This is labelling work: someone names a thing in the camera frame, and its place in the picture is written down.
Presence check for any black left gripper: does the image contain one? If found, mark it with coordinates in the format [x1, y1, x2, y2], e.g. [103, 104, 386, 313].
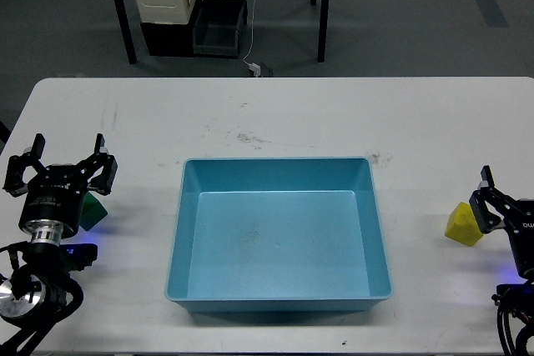
[3, 133, 118, 238]

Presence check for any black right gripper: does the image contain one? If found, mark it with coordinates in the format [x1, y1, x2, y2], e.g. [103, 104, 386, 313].
[469, 165, 533, 278]

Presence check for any yellow block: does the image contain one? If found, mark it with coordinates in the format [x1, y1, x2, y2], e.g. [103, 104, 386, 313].
[445, 202, 483, 247]

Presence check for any green block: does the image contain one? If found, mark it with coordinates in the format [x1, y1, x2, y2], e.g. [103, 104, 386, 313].
[80, 193, 108, 231]

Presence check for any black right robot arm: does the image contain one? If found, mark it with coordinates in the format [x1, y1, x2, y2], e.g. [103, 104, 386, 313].
[469, 165, 533, 355]

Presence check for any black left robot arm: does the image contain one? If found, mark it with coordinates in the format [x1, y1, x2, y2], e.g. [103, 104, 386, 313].
[1, 134, 118, 355]

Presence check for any black box under crate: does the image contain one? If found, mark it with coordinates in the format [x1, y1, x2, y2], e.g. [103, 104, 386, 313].
[140, 4, 200, 58]

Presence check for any black table leg left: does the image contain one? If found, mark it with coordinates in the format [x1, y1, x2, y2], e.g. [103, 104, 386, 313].
[113, 0, 137, 65]

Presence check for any blue plastic tray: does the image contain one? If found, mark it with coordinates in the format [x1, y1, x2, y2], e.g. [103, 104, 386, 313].
[165, 158, 393, 313]

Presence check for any black storage bin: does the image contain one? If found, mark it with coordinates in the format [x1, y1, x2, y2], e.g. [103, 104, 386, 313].
[193, 0, 248, 58]

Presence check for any white power adapter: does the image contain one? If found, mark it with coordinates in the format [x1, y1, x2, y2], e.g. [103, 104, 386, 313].
[248, 63, 261, 78]

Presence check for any white hanging cable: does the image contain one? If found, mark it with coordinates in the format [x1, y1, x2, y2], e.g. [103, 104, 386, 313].
[243, 0, 259, 66]

